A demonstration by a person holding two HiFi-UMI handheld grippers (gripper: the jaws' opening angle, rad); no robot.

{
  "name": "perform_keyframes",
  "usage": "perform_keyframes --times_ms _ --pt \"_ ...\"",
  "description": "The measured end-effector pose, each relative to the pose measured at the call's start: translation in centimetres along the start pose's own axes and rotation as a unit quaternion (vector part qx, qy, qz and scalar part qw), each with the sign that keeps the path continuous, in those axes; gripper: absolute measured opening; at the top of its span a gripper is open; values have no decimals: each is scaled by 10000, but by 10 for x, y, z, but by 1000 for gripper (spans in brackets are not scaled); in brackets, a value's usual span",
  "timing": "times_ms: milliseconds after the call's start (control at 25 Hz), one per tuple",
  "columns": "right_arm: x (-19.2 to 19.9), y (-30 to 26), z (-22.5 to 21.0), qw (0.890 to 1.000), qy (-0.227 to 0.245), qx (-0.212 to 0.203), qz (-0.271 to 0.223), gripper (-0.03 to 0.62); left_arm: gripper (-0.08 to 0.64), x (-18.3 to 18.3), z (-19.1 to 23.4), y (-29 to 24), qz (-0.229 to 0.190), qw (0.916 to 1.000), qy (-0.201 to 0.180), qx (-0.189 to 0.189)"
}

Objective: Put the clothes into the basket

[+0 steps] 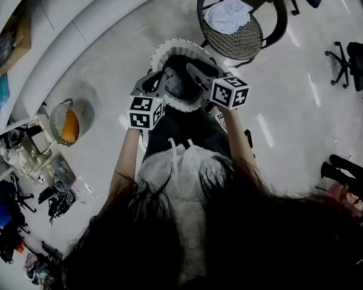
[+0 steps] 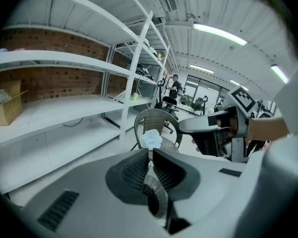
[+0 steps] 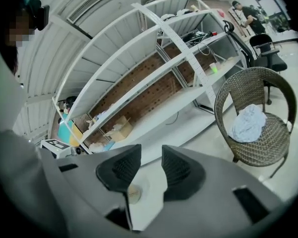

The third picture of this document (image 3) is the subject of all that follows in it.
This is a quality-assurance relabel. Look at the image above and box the white patterned clothes garment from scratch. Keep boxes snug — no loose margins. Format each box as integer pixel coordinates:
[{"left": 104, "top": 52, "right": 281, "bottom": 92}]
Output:
[{"left": 228, "top": 104, "right": 267, "bottom": 143}]

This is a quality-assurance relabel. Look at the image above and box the black cable under shelf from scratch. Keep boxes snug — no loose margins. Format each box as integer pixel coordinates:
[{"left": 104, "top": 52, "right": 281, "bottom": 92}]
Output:
[{"left": 165, "top": 112, "right": 179, "bottom": 125}]

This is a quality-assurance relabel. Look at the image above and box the brown cardboard box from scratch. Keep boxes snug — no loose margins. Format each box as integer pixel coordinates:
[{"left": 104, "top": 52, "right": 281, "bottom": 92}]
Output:
[{"left": 104, "top": 115, "right": 134, "bottom": 142}]

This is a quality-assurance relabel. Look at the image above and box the black head-mounted camera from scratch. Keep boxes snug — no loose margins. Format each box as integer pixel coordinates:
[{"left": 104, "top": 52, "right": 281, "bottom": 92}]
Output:
[{"left": 22, "top": 0, "right": 50, "bottom": 31}]

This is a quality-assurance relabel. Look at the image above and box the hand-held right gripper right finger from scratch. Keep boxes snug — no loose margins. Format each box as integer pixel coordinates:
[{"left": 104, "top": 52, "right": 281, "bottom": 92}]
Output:
[{"left": 139, "top": 144, "right": 289, "bottom": 233}]

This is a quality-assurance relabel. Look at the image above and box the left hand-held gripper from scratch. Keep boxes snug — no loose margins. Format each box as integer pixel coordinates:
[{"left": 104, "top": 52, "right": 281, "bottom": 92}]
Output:
[{"left": 40, "top": 138, "right": 87, "bottom": 159}]

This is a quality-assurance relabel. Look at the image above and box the black armrest office chair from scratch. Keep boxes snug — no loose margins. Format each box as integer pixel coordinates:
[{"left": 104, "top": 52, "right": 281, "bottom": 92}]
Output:
[{"left": 249, "top": 33, "right": 288, "bottom": 104}]

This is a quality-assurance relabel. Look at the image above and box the person's white shirt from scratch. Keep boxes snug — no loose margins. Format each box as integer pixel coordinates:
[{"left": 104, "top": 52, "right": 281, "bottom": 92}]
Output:
[{"left": 0, "top": 43, "right": 44, "bottom": 208}]

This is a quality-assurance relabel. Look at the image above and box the brown wicker chair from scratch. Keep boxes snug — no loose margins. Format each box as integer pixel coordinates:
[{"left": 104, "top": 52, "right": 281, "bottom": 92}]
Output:
[{"left": 214, "top": 67, "right": 298, "bottom": 178}]

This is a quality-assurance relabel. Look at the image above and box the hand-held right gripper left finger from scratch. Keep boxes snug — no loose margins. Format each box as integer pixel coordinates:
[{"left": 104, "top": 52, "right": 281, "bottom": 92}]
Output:
[{"left": 38, "top": 144, "right": 142, "bottom": 233}]

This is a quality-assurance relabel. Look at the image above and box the white metal shelving unit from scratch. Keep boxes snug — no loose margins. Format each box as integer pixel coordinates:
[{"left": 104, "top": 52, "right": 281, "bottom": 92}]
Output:
[{"left": 52, "top": 0, "right": 246, "bottom": 156}]

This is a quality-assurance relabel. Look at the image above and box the black high-back office chair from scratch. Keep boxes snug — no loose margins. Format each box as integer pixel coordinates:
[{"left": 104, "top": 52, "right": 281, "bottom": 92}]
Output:
[{"left": 223, "top": 20, "right": 255, "bottom": 68}]

